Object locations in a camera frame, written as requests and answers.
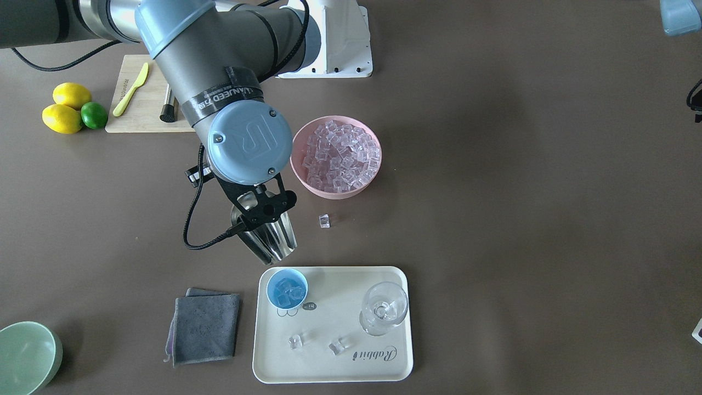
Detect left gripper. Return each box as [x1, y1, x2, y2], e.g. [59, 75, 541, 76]
[687, 80, 702, 123]

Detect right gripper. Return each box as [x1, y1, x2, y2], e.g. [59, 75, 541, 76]
[185, 166, 297, 231]

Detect steel ice scoop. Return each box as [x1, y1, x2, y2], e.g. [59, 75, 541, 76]
[236, 212, 298, 266]

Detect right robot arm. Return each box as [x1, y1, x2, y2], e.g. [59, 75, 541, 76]
[1, 1, 320, 233]

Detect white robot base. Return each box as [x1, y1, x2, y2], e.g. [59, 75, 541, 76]
[278, 1, 373, 78]

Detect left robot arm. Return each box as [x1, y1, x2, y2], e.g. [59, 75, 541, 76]
[659, 1, 701, 123]

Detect spilled ice cube on table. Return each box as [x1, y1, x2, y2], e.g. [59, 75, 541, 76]
[318, 213, 331, 228]

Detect blue cup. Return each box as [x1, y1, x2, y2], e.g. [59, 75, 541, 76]
[265, 268, 309, 310]

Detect clear ice cubes pile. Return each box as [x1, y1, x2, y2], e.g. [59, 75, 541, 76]
[302, 122, 381, 193]

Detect ice cubes in cup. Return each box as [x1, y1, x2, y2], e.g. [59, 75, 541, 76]
[273, 278, 308, 308]

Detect pink bowl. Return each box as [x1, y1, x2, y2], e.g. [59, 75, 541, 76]
[290, 115, 383, 198]

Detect steel muddler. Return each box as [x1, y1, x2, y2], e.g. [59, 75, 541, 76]
[160, 83, 177, 123]

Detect beige rabbit tray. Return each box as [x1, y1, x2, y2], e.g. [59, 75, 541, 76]
[252, 267, 414, 384]

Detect grey folded cloth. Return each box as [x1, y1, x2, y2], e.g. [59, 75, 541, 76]
[163, 287, 241, 367]

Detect spilled cube on tray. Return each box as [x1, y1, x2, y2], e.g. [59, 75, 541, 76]
[328, 338, 348, 356]
[288, 334, 304, 350]

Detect bamboo cutting board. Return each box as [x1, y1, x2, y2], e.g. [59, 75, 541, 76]
[105, 55, 195, 133]

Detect clear wine glass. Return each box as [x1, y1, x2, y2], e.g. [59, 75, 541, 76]
[359, 281, 409, 337]

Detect yellow plastic knife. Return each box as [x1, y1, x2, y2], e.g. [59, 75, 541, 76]
[112, 63, 150, 117]

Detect lime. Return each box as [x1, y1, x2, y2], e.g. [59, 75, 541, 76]
[80, 101, 109, 129]

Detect lemon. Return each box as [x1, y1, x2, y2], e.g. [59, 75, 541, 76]
[52, 82, 92, 110]
[42, 104, 83, 134]

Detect white tag card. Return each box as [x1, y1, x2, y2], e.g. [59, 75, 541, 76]
[691, 318, 702, 343]

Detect mint green bowl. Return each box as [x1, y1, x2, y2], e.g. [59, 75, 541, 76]
[1, 321, 63, 394]

